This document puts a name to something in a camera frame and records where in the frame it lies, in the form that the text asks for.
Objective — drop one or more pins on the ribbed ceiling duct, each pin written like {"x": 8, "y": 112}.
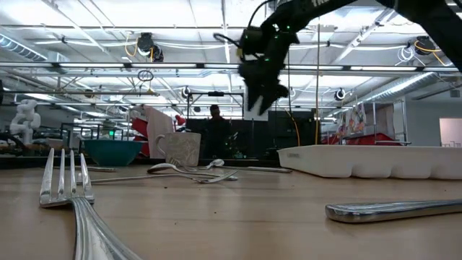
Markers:
{"x": 19, "y": 47}

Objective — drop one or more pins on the ceiling light strip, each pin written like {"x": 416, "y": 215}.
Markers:
{"x": 162, "y": 66}

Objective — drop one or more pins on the colourful hanging cloth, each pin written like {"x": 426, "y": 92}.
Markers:
{"x": 355, "y": 119}

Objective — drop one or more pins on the person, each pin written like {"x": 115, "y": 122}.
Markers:
{"x": 216, "y": 137}

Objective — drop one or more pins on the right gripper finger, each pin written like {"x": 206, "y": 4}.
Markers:
{"x": 254, "y": 95}
{"x": 274, "y": 99}

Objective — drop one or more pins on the red bin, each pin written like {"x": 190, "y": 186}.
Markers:
{"x": 368, "y": 139}

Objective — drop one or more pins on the green indicator light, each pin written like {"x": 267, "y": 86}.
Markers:
{"x": 111, "y": 133}

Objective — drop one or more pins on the red cloth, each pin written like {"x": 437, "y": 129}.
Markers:
{"x": 139, "y": 127}

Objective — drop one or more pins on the silver air duct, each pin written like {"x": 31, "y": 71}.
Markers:
{"x": 408, "y": 85}

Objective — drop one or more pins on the black gantry frame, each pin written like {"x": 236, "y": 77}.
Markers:
{"x": 216, "y": 94}

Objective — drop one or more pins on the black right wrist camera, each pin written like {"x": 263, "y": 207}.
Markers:
{"x": 252, "y": 41}

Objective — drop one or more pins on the white cutlery tray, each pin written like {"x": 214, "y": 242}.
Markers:
{"x": 325, "y": 160}

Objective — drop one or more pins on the pale wall board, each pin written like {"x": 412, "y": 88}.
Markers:
{"x": 451, "y": 131}

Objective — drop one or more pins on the silver fork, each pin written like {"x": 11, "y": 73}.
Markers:
{"x": 180, "y": 164}
{"x": 83, "y": 224}
{"x": 216, "y": 178}

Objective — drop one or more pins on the pink cloth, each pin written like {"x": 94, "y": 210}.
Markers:
{"x": 160, "y": 126}

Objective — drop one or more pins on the black partition screens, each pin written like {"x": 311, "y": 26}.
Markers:
{"x": 288, "y": 133}

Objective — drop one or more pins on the black metal rack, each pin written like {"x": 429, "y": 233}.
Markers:
{"x": 90, "y": 125}

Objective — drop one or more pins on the grey patterned mug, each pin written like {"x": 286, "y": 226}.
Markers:
{"x": 182, "y": 148}

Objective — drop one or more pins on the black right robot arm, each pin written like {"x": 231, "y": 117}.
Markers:
{"x": 433, "y": 21}

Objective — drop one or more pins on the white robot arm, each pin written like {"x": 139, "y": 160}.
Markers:
{"x": 25, "y": 121}

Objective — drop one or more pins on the blue bowl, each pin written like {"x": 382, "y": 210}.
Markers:
{"x": 112, "y": 153}

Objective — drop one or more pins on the white pillar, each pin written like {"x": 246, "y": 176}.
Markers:
{"x": 257, "y": 117}

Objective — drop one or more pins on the dark wall box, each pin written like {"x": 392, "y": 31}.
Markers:
{"x": 454, "y": 93}

